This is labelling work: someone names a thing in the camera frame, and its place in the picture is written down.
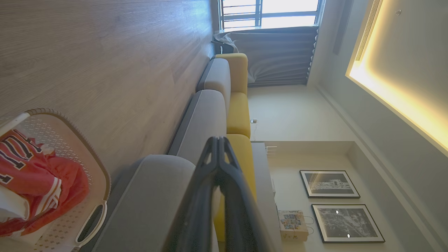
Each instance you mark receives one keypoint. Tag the ceiling air vent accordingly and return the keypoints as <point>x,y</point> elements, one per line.
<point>367,31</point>

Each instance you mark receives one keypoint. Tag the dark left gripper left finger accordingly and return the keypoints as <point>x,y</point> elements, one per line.
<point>197,210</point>

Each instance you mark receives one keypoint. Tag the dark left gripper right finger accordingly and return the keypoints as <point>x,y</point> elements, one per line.
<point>241,217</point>

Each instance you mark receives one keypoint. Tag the grey shelf ledge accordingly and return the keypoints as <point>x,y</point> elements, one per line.
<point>264,196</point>

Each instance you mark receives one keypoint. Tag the black framed picture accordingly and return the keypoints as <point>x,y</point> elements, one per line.
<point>346,224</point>
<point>329,183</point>

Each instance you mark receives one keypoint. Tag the printed paper bag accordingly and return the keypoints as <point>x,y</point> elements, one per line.
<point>292,225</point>

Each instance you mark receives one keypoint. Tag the window with dark frame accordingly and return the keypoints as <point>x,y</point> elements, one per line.
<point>273,12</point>

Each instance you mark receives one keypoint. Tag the white laundry basket brown rim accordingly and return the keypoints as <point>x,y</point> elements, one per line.
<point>87,164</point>

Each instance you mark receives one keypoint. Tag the red jersey with lettering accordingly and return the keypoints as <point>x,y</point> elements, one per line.
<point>52,182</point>

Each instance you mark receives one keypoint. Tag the grey pleated curtain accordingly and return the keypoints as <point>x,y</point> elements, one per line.
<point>276,56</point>

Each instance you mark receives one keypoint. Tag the white cloth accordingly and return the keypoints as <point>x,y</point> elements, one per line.
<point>12,206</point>

